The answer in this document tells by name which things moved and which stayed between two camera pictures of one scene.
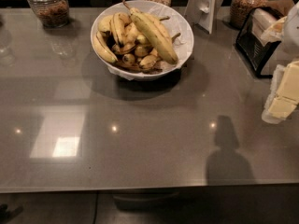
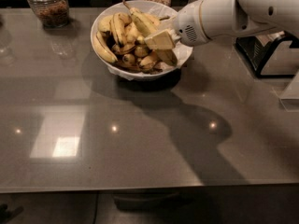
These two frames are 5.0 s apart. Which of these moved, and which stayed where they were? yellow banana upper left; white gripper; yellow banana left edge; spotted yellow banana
Moved: white gripper
Stayed: yellow banana upper left; spotted yellow banana; yellow banana left edge
